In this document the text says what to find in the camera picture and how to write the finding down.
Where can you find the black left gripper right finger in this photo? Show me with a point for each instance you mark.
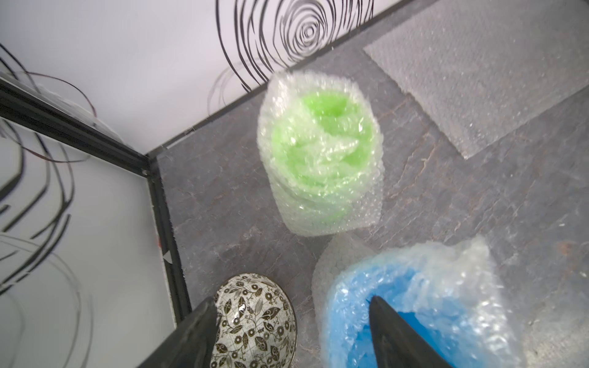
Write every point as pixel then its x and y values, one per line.
pixel 395 342

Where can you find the green plastic wine glass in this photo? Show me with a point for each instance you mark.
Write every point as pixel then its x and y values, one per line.
pixel 322 152

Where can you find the blue plastic wine glass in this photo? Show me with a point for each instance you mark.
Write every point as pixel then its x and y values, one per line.
pixel 366 325

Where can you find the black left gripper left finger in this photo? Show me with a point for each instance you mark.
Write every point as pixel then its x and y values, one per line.
pixel 192 343

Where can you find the patterned small bowl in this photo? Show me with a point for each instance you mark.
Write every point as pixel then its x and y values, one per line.
pixel 257 324

